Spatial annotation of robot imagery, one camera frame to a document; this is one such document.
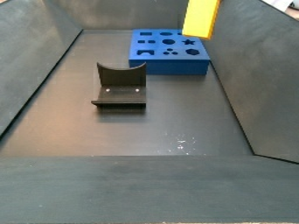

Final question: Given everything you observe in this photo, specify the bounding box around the yellow arch block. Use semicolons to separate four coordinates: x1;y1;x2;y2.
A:
181;0;220;39

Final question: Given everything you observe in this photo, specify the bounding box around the black curved fixture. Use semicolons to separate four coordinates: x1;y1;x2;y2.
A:
90;63;145;107

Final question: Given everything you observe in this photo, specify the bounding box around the blue foam shape board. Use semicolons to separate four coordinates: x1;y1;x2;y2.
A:
128;29;210;75

